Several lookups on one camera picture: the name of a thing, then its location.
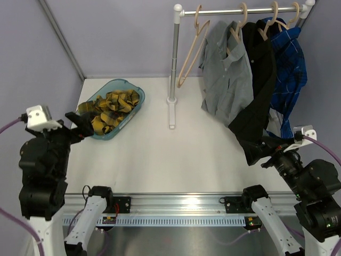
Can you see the white slotted cable duct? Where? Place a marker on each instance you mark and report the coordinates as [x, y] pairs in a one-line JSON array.
[[172, 221]]

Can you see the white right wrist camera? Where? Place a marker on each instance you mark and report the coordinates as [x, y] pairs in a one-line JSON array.
[[302, 136]]

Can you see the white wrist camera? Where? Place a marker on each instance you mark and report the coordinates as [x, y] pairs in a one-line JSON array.
[[40, 119], [302, 136]]

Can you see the wooden hanger of black shirt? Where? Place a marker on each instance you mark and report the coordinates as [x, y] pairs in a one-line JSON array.
[[263, 32]]

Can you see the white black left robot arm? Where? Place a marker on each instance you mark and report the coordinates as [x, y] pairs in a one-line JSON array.
[[44, 162]]

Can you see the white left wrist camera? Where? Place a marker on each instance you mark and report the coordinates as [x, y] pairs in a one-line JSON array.
[[40, 119]]

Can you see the wooden hanger of grey shirt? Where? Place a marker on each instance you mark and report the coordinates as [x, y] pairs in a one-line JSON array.
[[240, 24]]

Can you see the aluminium mounting rail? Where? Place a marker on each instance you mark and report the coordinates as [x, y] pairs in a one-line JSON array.
[[181, 204]]

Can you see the blue plaid shirt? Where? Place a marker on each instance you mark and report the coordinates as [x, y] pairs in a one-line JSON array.
[[291, 72]]

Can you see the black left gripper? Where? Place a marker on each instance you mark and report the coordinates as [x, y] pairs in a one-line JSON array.
[[84, 127]]

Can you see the teal plastic tub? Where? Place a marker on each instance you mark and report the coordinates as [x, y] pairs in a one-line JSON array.
[[118, 84]]

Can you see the yellow plaid shirt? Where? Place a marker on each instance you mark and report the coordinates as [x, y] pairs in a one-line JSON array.
[[106, 113]]

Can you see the grey shirt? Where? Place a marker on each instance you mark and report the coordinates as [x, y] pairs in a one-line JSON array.
[[226, 73]]

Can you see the wooden hanger of blue shirt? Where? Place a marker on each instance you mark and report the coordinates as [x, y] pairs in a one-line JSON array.
[[286, 26]]

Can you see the black shirt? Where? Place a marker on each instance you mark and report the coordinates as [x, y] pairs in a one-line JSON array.
[[250, 124]]

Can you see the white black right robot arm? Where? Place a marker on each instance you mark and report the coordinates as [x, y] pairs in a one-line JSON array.
[[313, 185]]

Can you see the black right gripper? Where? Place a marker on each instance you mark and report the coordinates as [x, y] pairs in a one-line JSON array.
[[277, 154]]

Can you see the white metal clothes rack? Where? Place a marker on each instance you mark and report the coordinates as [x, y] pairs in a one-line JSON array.
[[179, 13]]

